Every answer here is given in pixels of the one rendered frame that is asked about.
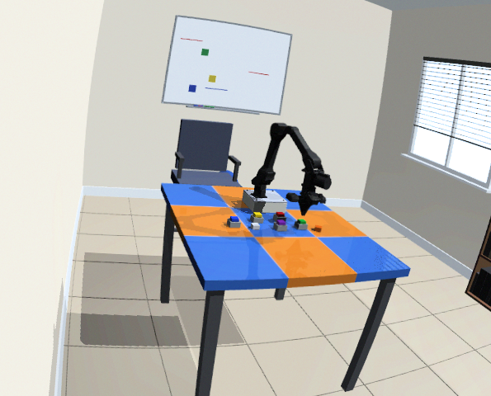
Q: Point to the blue button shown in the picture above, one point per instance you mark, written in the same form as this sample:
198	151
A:
233	222

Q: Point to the green button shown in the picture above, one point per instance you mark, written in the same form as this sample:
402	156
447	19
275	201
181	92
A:
301	224

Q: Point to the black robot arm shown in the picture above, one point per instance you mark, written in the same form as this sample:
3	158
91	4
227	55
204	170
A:
311	160

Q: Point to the yellow button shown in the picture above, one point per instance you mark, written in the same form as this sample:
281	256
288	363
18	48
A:
256	217

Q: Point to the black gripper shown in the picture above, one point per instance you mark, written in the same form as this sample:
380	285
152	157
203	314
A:
303	203

